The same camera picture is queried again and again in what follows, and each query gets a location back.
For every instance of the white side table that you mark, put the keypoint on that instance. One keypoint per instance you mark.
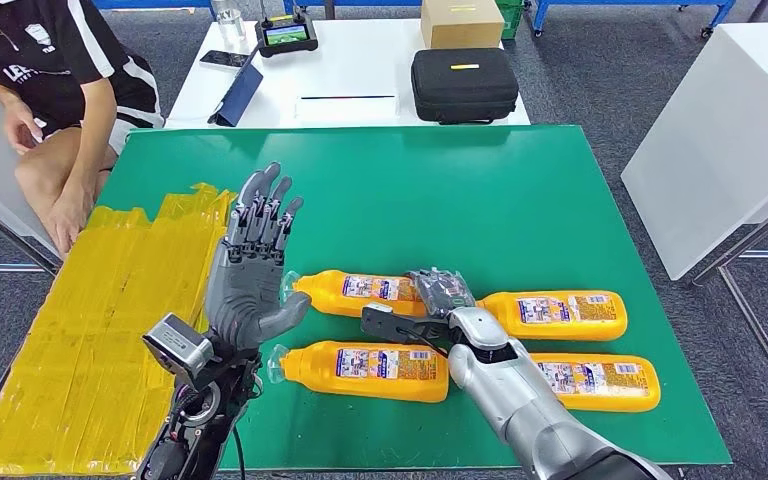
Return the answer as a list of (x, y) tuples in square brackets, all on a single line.
[(722, 132)]

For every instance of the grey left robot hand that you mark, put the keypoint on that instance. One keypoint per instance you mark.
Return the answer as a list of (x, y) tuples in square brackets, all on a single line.
[(245, 298)]

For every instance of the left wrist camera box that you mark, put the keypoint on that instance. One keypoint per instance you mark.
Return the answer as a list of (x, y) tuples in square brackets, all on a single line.
[(175, 348)]

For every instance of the clear drinking glass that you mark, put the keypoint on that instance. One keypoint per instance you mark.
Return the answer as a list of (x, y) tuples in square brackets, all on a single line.
[(228, 20)]

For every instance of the grey metal bench frame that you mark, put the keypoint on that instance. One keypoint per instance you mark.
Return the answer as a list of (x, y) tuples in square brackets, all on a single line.
[(0, 268)]

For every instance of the dark blue tablet folder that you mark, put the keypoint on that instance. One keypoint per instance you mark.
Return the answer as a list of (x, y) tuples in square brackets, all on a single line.
[(239, 96)]

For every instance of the orange detergent bottle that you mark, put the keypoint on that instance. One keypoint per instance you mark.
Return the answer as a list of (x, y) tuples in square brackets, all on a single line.
[(556, 330), (596, 402), (318, 371), (324, 295)]

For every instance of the green plastic crate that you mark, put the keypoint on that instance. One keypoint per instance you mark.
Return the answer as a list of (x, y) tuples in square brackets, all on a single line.
[(510, 16)]

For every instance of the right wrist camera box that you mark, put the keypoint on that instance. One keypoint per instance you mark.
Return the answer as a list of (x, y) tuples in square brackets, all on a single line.
[(384, 321)]

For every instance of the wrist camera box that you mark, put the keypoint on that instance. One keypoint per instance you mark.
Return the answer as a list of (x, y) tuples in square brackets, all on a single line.
[(384, 321), (175, 348)]

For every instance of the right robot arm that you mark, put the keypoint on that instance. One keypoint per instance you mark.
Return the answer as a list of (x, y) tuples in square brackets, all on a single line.
[(536, 411)]

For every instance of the black controller with screen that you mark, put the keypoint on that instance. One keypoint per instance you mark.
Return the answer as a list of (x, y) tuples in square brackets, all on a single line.
[(286, 35)]

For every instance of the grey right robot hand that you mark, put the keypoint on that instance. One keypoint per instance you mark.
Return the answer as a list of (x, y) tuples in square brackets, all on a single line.
[(444, 291)]

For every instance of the black zip case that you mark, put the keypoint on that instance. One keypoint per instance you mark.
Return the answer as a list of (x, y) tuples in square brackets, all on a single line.
[(463, 86)]

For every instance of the person's left forearm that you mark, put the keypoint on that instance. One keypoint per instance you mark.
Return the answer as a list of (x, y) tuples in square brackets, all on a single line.
[(89, 159)]

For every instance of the green table mat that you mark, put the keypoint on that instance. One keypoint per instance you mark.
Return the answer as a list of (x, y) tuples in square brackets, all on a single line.
[(424, 212)]

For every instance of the brown cardboard box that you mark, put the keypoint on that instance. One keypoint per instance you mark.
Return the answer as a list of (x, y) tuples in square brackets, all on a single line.
[(462, 25)]

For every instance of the yellow taped plastic sheet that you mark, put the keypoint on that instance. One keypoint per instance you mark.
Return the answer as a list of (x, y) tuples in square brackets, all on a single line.
[(92, 331)]

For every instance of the person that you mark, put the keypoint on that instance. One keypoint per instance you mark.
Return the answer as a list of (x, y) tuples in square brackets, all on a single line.
[(72, 60)]

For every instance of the person's left hand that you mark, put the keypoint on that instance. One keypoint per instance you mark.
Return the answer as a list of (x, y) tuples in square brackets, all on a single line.
[(69, 215)]

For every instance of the black smartphone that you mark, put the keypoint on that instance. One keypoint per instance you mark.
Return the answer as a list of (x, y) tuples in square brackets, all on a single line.
[(224, 59)]

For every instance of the person's right hand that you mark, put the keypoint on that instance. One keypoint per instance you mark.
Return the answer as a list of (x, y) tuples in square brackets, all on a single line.
[(23, 126)]

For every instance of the blue metal cart frame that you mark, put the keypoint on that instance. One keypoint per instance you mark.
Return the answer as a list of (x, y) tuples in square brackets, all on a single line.
[(622, 3)]

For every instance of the blue metal rack beam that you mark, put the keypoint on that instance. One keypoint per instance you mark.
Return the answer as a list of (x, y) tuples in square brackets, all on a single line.
[(159, 3)]

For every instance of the white desk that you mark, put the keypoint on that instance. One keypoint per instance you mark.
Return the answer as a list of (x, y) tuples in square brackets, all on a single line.
[(357, 63)]

